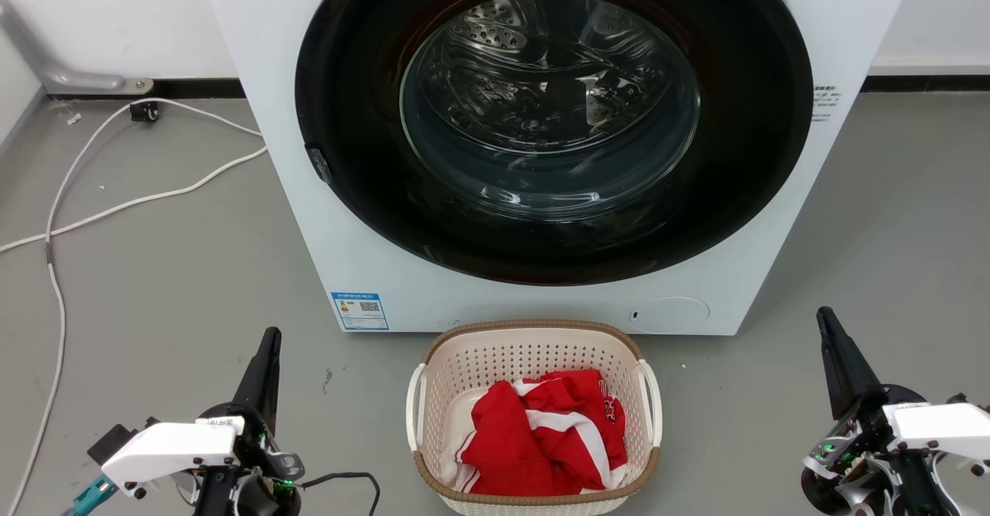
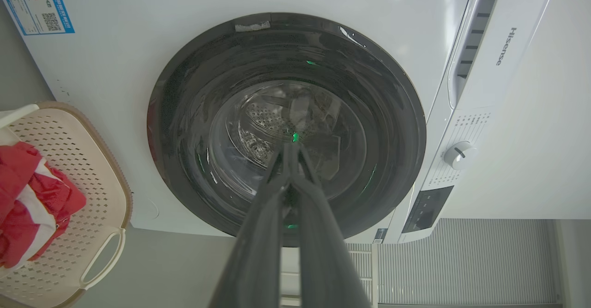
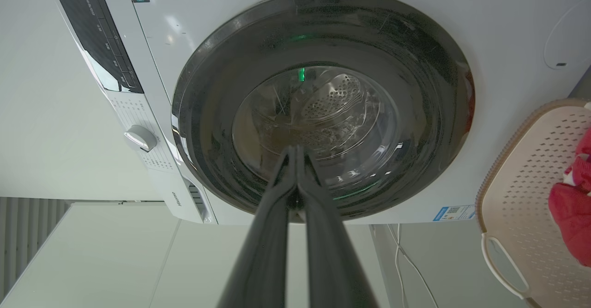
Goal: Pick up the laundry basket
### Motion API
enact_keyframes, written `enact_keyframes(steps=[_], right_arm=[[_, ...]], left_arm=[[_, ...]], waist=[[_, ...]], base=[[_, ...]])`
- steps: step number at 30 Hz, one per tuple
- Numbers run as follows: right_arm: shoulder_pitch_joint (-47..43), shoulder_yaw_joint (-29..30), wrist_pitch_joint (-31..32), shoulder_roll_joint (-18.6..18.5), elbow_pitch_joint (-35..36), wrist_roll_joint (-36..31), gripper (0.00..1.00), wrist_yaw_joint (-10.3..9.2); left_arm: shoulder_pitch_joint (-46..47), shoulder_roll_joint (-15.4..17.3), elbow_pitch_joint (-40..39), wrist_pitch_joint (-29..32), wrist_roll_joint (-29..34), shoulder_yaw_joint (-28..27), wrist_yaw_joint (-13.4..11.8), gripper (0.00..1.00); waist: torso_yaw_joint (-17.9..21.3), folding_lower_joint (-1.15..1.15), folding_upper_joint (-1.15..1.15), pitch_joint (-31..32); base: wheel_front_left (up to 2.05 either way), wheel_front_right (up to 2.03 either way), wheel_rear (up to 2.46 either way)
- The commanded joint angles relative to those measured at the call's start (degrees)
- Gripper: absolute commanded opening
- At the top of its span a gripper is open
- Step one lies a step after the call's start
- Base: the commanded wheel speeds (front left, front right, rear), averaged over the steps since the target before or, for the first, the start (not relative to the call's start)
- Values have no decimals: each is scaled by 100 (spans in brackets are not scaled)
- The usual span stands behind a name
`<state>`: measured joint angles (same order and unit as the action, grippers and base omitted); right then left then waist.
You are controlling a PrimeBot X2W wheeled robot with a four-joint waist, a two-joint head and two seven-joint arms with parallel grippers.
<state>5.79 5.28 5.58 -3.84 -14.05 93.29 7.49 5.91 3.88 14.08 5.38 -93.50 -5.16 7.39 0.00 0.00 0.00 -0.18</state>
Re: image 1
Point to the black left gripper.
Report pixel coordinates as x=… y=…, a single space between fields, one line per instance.
x=259 y=454

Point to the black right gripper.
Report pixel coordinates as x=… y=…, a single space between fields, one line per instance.
x=858 y=454

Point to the beige plastic laundry basket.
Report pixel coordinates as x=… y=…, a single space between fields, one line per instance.
x=495 y=353

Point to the blue energy label sticker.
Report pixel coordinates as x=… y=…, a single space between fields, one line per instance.
x=360 y=312

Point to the white front-load washing machine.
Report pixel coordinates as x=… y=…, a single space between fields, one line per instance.
x=340 y=237

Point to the round white filter cover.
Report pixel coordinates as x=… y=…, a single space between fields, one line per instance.
x=669 y=315

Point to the teal connector piece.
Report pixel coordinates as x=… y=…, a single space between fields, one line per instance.
x=89 y=497

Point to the red and white garment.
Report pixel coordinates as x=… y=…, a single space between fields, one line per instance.
x=518 y=446

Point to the small printed text sticker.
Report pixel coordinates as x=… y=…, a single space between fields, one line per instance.
x=824 y=103

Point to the small black floor fitting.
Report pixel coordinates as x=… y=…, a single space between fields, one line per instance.
x=145 y=111

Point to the round black glass washer door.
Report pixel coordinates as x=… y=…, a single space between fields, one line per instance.
x=348 y=75

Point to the steel washer drum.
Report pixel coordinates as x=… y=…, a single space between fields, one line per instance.
x=541 y=90

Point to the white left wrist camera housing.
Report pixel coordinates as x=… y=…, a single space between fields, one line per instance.
x=174 y=448

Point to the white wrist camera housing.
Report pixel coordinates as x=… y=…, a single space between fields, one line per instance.
x=174 y=448
x=943 y=427

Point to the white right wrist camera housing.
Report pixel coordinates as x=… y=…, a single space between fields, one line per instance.
x=943 y=427

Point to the grey wall pipe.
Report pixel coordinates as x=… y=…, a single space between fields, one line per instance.
x=31 y=56

